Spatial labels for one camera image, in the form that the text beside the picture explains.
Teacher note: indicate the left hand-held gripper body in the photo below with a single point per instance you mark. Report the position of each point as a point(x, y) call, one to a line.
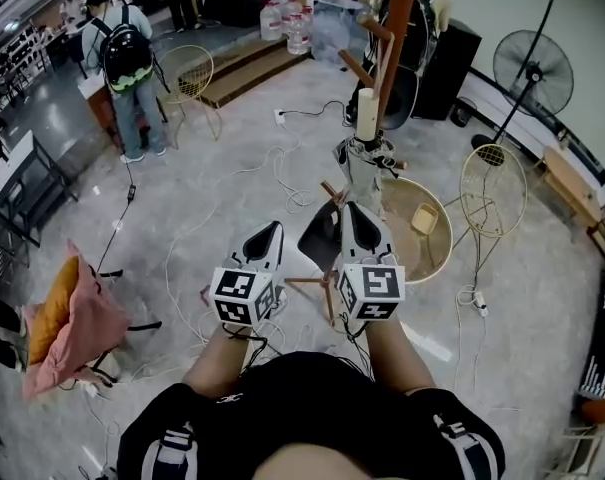
point(242, 288)

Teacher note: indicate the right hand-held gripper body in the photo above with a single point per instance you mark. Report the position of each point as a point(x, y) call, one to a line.
point(377, 283)

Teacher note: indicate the brown wooden coat rack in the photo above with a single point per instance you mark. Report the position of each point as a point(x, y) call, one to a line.
point(398, 38)

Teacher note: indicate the person's right forearm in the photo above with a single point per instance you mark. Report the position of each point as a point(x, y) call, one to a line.
point(397, 353)

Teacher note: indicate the person's left forearm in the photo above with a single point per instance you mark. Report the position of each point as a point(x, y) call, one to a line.
point(217, 363)

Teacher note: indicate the small yellow tray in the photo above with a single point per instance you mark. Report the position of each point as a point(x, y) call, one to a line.
point(424, 218)

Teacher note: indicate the white power strip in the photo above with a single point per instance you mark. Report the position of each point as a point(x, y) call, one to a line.
point(92, 390)
point(481, 304)
point(280, 116)

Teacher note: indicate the person's black shirt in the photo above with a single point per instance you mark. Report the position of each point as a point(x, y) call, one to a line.
point(307, 403)

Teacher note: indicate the black power adapter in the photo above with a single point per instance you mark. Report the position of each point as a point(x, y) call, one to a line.
point(131, 192)

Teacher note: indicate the orange cushion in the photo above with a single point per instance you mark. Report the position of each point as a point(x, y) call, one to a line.
point(54, 308)

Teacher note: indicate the small black bin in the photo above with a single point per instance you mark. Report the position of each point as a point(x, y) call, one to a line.
point(464, 113)

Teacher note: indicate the wooden step platform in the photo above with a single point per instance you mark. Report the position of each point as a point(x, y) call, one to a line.
point(247, 75)

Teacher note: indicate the light wooden bench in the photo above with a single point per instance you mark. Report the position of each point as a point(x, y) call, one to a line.
point(572, 188)

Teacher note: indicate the black cabinet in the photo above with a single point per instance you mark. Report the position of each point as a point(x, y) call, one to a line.
point(452, 73)

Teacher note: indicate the clear plastic bag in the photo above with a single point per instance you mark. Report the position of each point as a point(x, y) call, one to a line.
point(339, 28)

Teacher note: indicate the orange chair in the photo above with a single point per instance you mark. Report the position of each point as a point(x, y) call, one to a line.
point(604, 405)

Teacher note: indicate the clear water bottle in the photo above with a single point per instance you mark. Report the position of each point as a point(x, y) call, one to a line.
point(270, 23)
point(298, 35)

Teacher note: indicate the black standing floor fan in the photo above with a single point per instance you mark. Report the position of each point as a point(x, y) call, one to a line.
point(532, 73)

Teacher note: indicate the display shelf of dark items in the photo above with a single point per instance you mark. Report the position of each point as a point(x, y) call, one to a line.
point(12, 53)

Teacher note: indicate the black chair frame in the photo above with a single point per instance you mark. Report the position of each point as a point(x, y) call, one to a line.
point(142, 326)

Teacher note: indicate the white desk black frame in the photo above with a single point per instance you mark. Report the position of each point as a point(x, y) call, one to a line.
point(12, 168)

